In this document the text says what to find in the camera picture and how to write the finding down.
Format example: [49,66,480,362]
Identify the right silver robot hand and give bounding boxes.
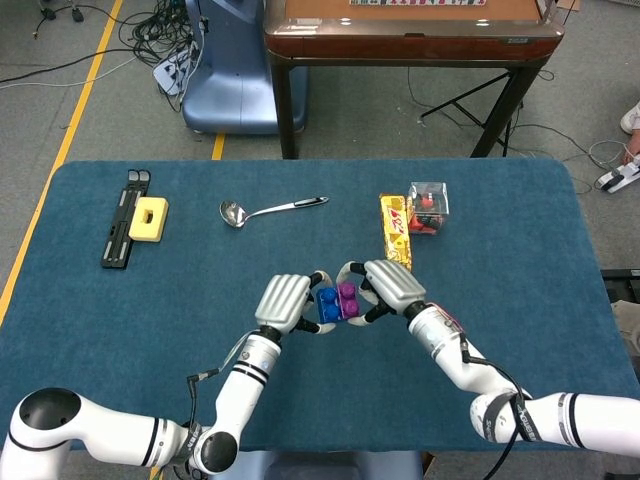
[335,258,429,329]

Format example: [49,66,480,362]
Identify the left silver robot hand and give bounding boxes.
[254,269,335,337]

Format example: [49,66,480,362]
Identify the yellow snack packet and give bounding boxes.
[378,193,415,274]

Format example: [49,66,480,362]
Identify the clear plastic box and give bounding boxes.
[406,180,450,237]

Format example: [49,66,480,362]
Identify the blue felt table mat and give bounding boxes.
[0,158,640,454]

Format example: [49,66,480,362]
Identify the yellow sponge with hole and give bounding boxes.
[128,196,170,244]

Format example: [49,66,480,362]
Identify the black folding stand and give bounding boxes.
[100,169,152,270]

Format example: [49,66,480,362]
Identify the blue-grey robot torso base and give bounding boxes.
[234,449,425,480]

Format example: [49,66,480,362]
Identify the brown mahjong table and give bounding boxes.
[263,0,566,160]

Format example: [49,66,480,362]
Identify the white power strip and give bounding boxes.
[152,47,199,97]

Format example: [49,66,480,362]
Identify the white shoe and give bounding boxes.
[619,99,640,135]

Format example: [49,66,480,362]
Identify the black chair casters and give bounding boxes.
[37,0,86,24]

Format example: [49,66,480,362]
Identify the metal ladle black handle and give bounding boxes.
[218,196,330,229]

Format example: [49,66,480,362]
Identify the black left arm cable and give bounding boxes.
[185,368,221,436]

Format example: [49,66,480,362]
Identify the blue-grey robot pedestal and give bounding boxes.
[181,0,310,135]

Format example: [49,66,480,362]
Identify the black floor cable bundle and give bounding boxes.
[117,0,201,66]

